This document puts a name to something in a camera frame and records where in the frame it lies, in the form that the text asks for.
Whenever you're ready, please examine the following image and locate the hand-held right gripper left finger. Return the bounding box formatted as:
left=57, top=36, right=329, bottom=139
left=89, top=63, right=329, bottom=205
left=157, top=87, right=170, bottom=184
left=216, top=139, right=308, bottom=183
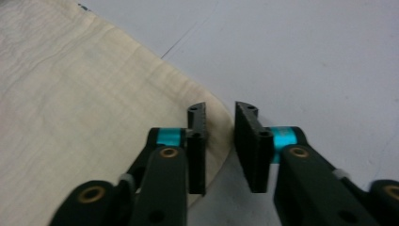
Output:
left=129, top=102, right=208, bottom=226

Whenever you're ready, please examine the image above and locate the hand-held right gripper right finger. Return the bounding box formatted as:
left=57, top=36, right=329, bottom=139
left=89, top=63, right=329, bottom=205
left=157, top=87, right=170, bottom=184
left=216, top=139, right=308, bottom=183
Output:
left=234, top=101, right=375, bottom=226

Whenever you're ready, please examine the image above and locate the cream patterned towel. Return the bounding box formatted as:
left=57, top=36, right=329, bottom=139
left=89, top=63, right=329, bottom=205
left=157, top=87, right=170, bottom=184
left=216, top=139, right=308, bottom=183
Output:
left=0, top=0, right=235, bottom=226

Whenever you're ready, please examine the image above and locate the white gridded mat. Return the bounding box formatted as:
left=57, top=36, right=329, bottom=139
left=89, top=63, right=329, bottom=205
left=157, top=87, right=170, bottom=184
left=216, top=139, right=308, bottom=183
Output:
left=78, top=0, right=399, bottom=226

